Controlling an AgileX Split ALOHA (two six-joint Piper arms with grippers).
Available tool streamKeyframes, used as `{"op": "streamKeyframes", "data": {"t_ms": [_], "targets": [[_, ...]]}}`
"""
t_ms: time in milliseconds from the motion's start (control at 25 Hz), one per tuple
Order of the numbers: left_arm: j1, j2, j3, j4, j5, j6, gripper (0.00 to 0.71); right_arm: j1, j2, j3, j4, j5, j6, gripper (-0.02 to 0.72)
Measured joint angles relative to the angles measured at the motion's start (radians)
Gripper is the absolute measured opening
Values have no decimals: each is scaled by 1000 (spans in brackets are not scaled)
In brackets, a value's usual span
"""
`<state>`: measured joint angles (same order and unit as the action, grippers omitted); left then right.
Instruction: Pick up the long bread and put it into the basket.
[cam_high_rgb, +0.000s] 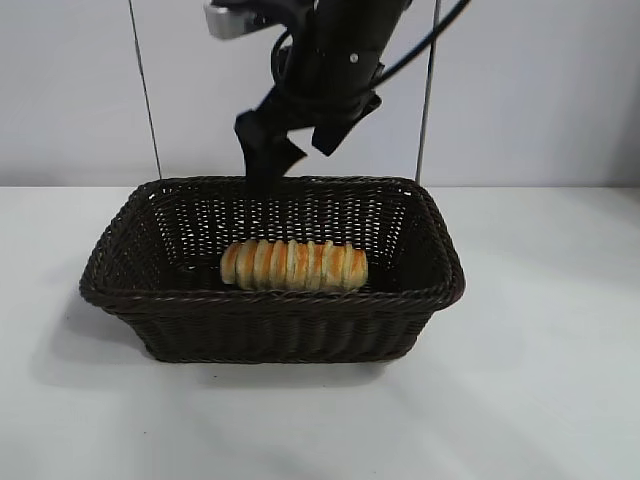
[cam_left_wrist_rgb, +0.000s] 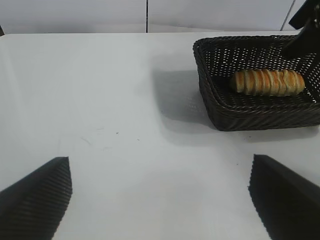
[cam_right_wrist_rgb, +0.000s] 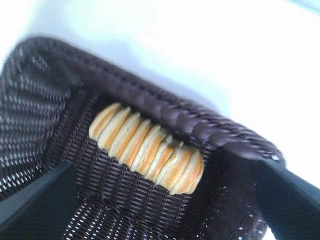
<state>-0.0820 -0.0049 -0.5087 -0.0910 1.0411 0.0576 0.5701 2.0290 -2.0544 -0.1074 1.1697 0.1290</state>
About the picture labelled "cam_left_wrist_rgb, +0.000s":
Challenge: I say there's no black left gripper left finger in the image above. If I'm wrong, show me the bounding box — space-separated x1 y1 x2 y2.
0 156 74 240

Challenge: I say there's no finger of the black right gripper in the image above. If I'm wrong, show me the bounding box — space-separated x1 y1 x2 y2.
288 0 320 30
281 23 320 60

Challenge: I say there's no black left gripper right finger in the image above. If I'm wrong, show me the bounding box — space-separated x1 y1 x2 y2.
247 153 320 240

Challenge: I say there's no long striped bread loaf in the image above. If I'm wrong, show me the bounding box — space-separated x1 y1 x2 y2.
229 69 306 97

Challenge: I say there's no dark brown wicker basket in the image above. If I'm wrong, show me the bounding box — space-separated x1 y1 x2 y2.
192 34 320 132

